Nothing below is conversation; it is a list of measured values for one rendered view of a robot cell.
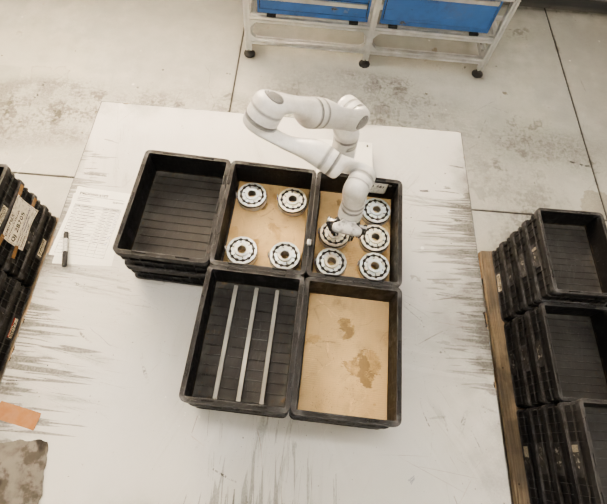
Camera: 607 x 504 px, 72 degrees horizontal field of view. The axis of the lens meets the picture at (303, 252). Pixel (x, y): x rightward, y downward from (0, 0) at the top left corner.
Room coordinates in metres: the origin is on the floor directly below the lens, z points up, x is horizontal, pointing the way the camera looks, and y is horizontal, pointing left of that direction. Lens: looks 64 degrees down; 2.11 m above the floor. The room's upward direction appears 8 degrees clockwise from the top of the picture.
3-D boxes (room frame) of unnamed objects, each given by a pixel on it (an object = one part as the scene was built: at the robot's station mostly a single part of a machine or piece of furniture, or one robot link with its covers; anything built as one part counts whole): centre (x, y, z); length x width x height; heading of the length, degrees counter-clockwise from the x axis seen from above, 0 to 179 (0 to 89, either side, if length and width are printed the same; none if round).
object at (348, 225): (0.66, -0.13, 1.03); 0.11 x 0.09 x 0.06; 174
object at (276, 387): (0.28, 0.13, 0.87); 0.40 x 0.30 x 0.11; 1
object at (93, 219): (0.67, 0.80, 0.70); 0.33 x 0.23 x 0.01; 3
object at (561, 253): (0.90, -1.16, 0.37); 0.40 x 0.30 x 0.45; 3
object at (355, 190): (0.68, -0.13, 1.13); 0.09 x 0.07 x 0.15; 160
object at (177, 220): (0.68, 0.44, 0.87); 0.40 x 0.30 x 0.11; 1
